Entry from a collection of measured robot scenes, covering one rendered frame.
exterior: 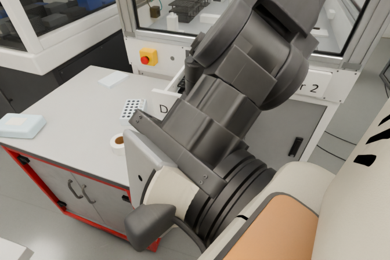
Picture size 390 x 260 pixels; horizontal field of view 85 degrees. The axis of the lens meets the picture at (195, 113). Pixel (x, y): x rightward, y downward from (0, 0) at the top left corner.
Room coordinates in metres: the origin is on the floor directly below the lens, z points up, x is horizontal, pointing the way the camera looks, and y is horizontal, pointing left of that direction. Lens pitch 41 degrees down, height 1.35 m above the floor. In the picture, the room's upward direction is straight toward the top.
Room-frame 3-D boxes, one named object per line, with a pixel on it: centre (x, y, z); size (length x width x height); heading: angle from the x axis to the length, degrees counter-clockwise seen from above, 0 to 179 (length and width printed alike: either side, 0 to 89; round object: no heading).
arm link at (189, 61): (0.51, 0.00, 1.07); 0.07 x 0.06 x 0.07; 164
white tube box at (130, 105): (0.66, 0.25, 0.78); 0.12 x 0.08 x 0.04; 1
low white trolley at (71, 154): (0.72, 0.39, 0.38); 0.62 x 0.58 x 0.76; 71
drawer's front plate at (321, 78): (0.76, -0.39, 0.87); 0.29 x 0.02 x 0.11; 71
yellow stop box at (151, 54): (0.96, 0.23, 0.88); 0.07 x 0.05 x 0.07; 71
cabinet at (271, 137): (1.30, -0.30, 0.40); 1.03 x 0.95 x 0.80; 71
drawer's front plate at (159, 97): (0.56, 0.01, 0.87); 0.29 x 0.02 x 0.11; 71
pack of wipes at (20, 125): (0.58, 0.67, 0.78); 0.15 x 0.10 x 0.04; 85
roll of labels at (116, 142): (0.49, 0.26, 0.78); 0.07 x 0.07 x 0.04
